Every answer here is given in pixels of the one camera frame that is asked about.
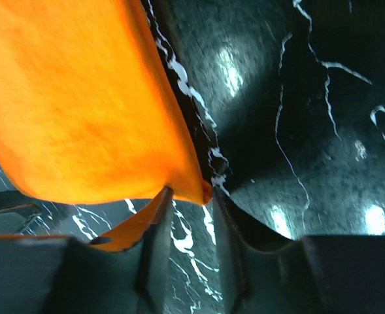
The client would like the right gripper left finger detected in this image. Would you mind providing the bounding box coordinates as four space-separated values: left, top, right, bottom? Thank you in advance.
0 187 173 313

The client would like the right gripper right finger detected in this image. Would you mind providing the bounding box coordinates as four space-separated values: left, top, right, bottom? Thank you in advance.
213 189 385 313

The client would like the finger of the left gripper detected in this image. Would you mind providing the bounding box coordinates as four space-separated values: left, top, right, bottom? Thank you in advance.
0 191 41 234

